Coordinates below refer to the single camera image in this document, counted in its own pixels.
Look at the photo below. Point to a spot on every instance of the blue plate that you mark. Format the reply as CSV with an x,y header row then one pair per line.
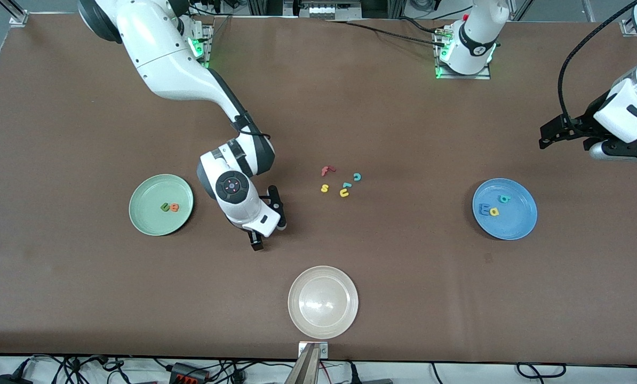
x,y
510,221

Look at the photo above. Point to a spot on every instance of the green plate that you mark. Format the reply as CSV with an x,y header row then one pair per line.
x,y
153,218

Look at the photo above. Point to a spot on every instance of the cream white plate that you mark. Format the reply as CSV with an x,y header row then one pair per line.
x,y
323,302

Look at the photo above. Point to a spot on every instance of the metal corner bracket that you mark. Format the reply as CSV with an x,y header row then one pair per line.
x,y
628,28
18,18

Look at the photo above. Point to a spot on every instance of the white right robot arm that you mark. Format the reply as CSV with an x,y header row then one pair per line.
x,y
164,53

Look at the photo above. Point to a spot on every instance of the aluminium profile beam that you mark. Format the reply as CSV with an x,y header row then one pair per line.
x,y
305,370

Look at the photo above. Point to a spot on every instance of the metal table edge bracket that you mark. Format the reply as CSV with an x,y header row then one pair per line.
x,y
323,349

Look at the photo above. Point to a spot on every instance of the black red power strip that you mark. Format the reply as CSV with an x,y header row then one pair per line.
x,y
188,374

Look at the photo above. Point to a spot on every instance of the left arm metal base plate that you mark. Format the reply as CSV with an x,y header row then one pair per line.
x,y
484,72

